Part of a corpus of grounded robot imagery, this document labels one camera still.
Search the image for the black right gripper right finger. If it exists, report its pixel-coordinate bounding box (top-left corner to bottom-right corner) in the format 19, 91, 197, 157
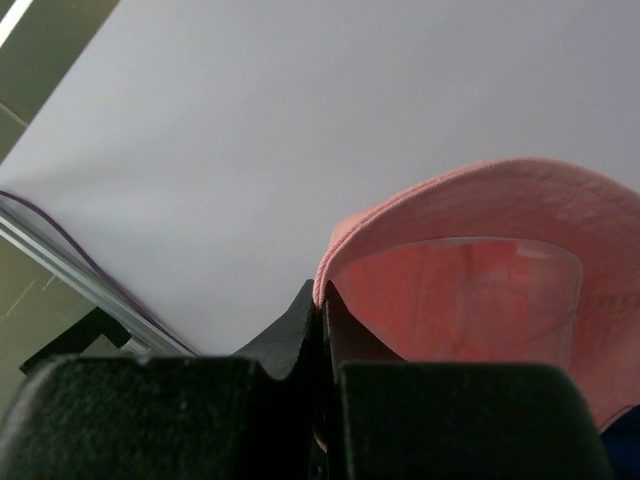
321, 287, 614, 479

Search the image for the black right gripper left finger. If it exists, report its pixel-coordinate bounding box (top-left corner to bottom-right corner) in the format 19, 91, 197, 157
1, 283, 315, 479

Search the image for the pink bucket hat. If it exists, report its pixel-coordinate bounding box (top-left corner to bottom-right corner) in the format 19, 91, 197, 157
313, 157, 639, 430

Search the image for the dark blue bucket hat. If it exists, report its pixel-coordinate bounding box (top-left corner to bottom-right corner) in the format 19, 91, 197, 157
600, 405, 640, 479

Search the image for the ceiling light strip long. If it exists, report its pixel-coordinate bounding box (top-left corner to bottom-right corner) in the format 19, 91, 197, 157
0, 0, 32, 46

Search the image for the aluminium frame post left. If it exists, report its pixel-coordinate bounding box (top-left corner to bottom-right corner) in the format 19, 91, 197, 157
1, 191, 195, 356

